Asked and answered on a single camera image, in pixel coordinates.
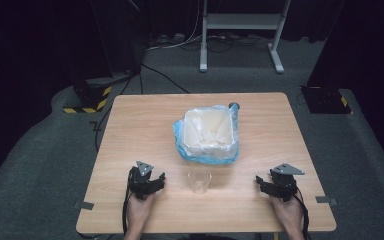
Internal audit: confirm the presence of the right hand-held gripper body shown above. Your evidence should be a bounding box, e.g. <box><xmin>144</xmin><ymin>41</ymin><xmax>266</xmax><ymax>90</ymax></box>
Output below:
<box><xmin>267</xmin><ymin>162</ymin><xmax>306</xmax><ymax>203</ymax></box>

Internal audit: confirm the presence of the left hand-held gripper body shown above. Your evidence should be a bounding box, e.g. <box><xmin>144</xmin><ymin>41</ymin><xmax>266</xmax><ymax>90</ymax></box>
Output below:
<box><xmin>127</xmin><ymin>160</ymin><xmax>161</xmax><ymax>201</ymax></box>

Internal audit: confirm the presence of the clear plastic cup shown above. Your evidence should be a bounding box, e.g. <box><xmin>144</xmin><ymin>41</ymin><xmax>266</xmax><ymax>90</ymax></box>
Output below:
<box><xmin>187</xmin><ymin>167</ymin><xmax>213</xmax><ymax>195</ymax></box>

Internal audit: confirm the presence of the white trash bin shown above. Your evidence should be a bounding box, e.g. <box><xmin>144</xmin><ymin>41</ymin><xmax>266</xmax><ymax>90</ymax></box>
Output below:
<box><xmin>181</xmin><ymin>107</ymin><xmax>239</xmax><ymax>157</ymax></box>

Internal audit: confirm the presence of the person's left hand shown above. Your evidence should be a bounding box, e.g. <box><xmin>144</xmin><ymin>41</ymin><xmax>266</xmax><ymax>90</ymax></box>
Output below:
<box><xmin>126</xmin><ymin>192</ymin><xmax>158</xmax><ymax>234</ymax></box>

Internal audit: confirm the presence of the person's right hand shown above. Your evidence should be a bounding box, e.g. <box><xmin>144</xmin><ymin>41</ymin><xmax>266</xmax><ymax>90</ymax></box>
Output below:
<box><xmin>268</xmin><ymin>194</ymin><xmax>305</xmax><ymax>235</ymax></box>

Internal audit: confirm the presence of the blue plastic bin bag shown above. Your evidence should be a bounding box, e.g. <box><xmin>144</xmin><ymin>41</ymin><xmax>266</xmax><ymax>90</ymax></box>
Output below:
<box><xmin>172</xmin><ymin>104</ymin><xmax>241</xmax><ymax>166</ymax></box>

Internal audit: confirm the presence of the grey tape strip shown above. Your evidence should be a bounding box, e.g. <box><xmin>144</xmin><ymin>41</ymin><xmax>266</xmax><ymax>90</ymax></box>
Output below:
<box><xmin>73</xmin><ymin>200</ymin><xmax>95</xmax><ymax>211</ymax></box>
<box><xmin>314</xmin><ymin>195</ymin><xmax>339</xmax><ymax>207</ymax></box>

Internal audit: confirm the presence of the black stand with square base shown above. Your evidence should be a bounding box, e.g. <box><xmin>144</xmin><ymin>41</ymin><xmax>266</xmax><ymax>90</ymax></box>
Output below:
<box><xmin>299</xmin><ymin>0</ymin><xmax>384</xmax><ymax>115</ymax></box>

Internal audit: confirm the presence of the black stand with striped base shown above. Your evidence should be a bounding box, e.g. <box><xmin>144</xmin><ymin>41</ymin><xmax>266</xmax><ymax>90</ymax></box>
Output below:
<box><xmin>49</xmin><ymin>0</ymin><xmax>114</xmax><ymax>115</ymax></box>

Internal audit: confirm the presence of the power strip with plugs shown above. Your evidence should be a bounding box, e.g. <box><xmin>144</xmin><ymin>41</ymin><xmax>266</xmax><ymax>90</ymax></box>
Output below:
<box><xmin>149</xmin><ymin>32</ymin><xmax>187</xmax><ymax>47</ymax></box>

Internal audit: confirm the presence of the white metal stand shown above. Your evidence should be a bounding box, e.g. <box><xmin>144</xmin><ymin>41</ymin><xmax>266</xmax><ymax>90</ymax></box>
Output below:
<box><xmin>198</xmin><ymin>0</ymin><xmax>293</xmax><ymax>75</ymax></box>

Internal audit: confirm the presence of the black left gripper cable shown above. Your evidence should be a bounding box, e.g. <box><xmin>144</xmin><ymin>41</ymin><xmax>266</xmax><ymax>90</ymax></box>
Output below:
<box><xmin>121</xmin><ymin>168</ymin><xmax>136</xmax><ymax>236</ymax></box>

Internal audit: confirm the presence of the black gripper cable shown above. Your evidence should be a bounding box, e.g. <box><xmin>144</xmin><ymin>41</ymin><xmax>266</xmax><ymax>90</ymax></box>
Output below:
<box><xmin>121</xmin><ymin>168</ymin><xmax>136</xmax><ymax>236</ymax></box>
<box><xmin>293</xmin><ymin>188</ymin><xmax>312</xmax><ymax>240</ymax></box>

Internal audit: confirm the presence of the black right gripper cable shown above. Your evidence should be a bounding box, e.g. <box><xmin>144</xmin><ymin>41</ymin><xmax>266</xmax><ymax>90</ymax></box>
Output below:
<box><xmin>293</xmin><ymin>188</ymin><xmax>312</xmax><ymax>240</ymax></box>

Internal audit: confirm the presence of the black floor cable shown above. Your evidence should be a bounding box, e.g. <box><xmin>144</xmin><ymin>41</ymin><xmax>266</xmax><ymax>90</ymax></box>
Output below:
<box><xmin>141</xmin><ymin>62</ymin><xmax>191</xmax><ymax>95</ymax></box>
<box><xmin>89</xmin><ymin>74</ymin><xmax>135</xmax><ymax>155</ymax></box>

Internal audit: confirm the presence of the white floor cable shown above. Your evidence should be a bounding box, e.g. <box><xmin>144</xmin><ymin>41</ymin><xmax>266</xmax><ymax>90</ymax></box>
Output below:
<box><xmin>145</xmin><ymin>0</ymin><xmax>204</xmax><ymax>52</ymax></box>

